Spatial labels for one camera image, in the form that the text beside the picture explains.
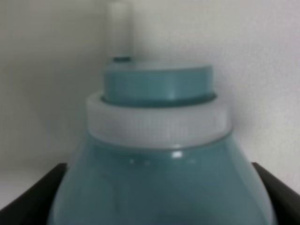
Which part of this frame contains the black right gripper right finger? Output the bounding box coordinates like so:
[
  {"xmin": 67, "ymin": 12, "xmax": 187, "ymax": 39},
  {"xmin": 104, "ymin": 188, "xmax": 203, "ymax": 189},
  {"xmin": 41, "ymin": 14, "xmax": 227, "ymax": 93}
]
[{"xmin": 252, "ymin": 162, "xmax": 300, "ymax": 225}]

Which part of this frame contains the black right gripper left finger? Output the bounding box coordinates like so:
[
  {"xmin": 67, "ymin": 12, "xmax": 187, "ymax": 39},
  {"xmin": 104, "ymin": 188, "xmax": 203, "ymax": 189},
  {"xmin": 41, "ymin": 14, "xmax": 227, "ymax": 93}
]
[{"xmin": 0, "ymin": 163, "xmax": 67, "ymax": 225}]

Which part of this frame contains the teal pencil sharpener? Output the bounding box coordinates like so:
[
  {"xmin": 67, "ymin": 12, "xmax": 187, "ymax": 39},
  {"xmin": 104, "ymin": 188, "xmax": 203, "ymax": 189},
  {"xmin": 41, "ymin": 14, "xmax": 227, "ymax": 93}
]
[{"xmin": 47, "ymin": 56, "xmax": 277, "ymax": 225}]

